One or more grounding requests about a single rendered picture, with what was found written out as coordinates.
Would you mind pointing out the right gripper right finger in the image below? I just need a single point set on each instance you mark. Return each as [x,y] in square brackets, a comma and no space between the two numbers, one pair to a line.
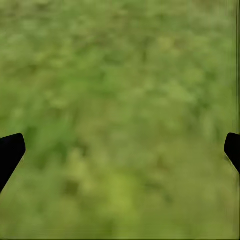
[232,149]

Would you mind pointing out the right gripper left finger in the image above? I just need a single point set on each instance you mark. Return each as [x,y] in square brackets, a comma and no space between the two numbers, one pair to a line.
[12,149]

